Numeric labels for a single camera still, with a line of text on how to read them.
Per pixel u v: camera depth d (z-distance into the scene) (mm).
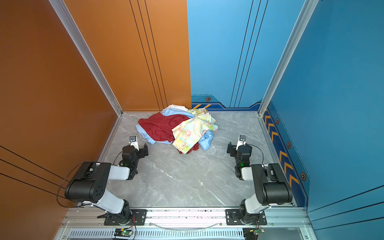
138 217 735
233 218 725
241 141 803
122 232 709
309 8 698
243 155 709
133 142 809
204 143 989
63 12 708
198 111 1150
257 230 696
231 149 867
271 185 452
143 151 861
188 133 991
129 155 720
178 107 1160
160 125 1041
